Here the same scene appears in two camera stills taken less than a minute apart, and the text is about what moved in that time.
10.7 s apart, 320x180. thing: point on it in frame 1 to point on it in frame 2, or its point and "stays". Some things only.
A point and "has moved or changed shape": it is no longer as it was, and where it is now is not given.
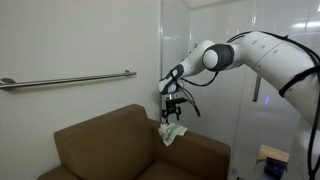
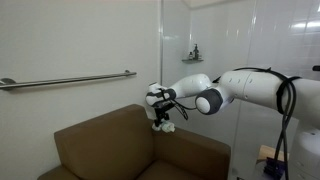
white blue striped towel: x=170 y=131 has moved or changed shape
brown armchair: x=124 y=144 stays
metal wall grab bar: x=8 y=83 stays
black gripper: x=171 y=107 to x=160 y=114
